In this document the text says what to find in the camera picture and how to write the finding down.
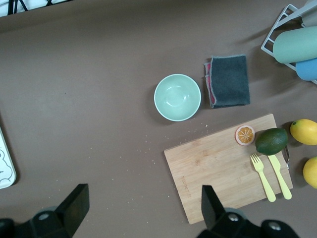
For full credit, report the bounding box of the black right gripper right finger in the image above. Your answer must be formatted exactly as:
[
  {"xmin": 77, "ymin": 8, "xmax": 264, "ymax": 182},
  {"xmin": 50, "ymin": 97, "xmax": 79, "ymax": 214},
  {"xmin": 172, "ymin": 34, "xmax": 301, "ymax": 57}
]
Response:
[{"xmin": 198, "ymin": 184, "xmax": 262, "ymax": 238}]

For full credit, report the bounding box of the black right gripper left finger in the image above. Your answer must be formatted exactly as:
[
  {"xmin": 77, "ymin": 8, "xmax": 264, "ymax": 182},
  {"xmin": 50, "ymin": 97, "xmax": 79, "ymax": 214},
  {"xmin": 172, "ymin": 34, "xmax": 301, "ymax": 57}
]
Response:
[{"xmin": 24, "ymin": 183, "xmax": 90, "ymax": 238}]

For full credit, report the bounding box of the bamboo cutting board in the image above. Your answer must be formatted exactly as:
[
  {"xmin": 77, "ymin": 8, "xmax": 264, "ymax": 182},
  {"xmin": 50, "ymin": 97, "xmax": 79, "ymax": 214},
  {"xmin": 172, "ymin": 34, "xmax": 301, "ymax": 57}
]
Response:
[{"xmin": 163, "ymin": 113, "xmax": 294, "ymax": 225}]

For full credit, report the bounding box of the yellow plastic fork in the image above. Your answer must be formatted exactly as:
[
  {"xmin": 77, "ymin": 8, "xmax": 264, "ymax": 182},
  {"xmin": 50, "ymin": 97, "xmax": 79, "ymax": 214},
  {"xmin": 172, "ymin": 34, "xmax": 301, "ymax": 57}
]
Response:
[{"xmin": 250, "ymin": 153, "xmax": 277, "ymax": 203}]

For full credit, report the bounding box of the yellow plastic knife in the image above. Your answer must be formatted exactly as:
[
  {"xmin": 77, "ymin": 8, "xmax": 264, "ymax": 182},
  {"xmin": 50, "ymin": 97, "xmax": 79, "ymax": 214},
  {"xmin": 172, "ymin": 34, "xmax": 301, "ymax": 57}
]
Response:
[{"xmin": 267, "ymin": 154, "xmax": 293, "ymax": 200}]

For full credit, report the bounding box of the orange slice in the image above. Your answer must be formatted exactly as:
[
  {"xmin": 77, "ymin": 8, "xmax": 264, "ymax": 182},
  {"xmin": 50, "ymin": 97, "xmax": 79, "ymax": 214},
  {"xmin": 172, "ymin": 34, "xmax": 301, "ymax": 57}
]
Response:
[{"xmin": 234, "ymin": 125, "xmax": 256, "ymax": 147}]

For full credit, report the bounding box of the cream bear print tray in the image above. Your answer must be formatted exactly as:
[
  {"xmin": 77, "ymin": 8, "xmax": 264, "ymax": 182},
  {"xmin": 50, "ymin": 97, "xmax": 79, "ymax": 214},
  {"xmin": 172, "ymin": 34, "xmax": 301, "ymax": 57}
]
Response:
[{"xmin": 0, "ymin": 126, "xmax": 17, "ymax": 189}]

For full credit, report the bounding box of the dark green avocado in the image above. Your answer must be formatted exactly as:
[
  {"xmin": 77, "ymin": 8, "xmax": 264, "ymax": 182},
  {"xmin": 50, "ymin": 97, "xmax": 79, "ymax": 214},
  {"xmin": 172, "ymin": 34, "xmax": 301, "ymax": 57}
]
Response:
[{"xmin": 255, "ymin": 127, "xmax": 289, "ymax": 156}]

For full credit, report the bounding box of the yellow lemon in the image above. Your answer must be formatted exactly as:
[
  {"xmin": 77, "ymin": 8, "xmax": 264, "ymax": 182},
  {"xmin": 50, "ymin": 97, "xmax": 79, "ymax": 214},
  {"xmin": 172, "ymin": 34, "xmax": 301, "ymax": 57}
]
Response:
[
  {"xmin": 290, "ymin": 119, "xmax": 317, "ymax": 146},
  {"xmin": 302, "ymin": 156, "xmax": 317, "ymax": 189}
]

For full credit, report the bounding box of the mint green bowl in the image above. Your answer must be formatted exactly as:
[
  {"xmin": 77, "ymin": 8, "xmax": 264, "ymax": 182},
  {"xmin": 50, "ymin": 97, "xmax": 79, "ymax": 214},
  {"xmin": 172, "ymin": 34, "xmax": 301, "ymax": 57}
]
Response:
[{"xmin": 154, "ymin": 73, "xmax": 202, "ymax": 122}]

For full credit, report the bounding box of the grey folded cloth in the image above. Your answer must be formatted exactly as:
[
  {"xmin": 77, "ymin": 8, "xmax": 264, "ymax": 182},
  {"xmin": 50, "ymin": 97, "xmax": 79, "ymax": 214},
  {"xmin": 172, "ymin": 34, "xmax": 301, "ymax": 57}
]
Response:
[{"xmin": 203, "ymin": 54, "xmax": 251, "ymax": 109}]

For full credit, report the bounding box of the light blue cup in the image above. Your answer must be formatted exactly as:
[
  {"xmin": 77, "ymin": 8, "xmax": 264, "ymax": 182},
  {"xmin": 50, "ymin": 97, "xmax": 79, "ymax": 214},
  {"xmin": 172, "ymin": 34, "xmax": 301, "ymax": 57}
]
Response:
[{"xmin": 295, "ymin": 58, "xmax": 317, "ymax": 81}]

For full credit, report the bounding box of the sage green cup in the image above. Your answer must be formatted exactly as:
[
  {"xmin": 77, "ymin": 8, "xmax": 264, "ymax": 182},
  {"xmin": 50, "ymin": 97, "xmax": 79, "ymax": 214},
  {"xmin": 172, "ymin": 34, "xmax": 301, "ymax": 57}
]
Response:
[{"xmin": 273, "ymin": 26, "xmax": 317, "ymax": 64}]

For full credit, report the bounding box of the white wire rack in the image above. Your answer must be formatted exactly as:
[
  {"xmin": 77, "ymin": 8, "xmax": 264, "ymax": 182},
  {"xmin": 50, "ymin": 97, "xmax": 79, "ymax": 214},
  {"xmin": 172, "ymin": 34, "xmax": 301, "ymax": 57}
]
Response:
[{"xmin": 261, "ymin": 3, "xmax": 317, "ymax": 86}]

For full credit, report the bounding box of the black floor cable tangle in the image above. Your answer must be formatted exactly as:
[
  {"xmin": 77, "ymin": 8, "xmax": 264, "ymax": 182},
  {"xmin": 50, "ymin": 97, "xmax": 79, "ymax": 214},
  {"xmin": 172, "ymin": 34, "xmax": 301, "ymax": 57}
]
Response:
[{"xmin": 7, "ymin": 0, "xmax": 67, "ymax": 12}]

